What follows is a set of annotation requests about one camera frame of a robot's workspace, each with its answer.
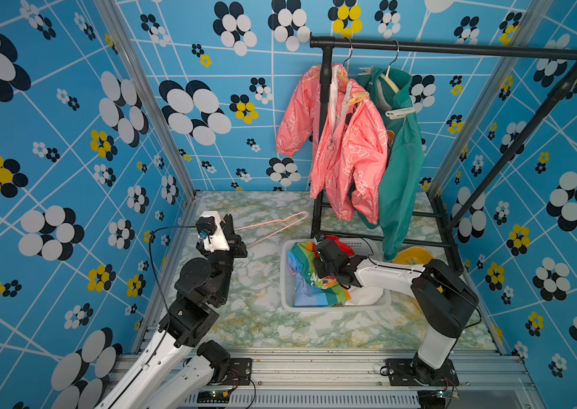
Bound white red cartoon jacket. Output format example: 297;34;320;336
288;240;383;306

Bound pink clothes hanger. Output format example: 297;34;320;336
234;210;310;249

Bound green jacket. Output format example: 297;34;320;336
358;66;425;261

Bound white clothespin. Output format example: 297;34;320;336
385;107;416;120

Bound white hanger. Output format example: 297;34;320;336
369;39;407;95

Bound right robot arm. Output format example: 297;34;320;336
316;239;479;378

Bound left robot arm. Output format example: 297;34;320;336
97;232;247;408

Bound wooden hanger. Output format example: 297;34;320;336
308;36;373;108

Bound white plastic basket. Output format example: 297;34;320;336
280;238;392;313

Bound yellow plastic tray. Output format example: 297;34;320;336
392;246;434;265

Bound pink jacket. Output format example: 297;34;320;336
276;75;388;223

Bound small black electronics board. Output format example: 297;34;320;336
196;390;231;406

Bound black clothes rack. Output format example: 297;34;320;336
310;36;577;274

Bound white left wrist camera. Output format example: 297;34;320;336
196;211;230;253

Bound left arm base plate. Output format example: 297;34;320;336
209;358;253;386

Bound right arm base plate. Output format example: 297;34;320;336
380;359;460;390

